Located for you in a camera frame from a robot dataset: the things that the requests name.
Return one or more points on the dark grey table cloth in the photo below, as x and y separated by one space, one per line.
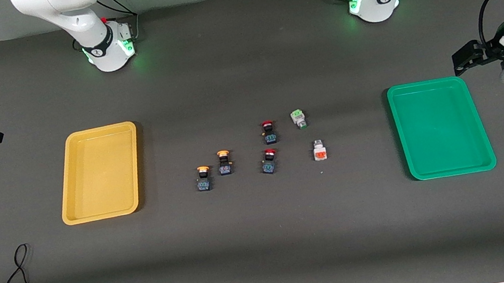
269 250

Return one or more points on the green white button switch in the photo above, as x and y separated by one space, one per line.
299 118

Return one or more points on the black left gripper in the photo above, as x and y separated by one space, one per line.
493 48

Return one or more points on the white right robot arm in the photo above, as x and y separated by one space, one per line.
88 31

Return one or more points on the yellow push button switch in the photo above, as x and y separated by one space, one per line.
224 164
204 179

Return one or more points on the green plastic tray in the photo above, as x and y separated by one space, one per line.
440 129

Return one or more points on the red push button switch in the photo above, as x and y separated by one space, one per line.
269 133
269 163

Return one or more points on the orange white button switch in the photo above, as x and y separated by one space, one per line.
319 151

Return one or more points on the yellow plastic tray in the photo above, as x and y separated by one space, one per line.
100 175

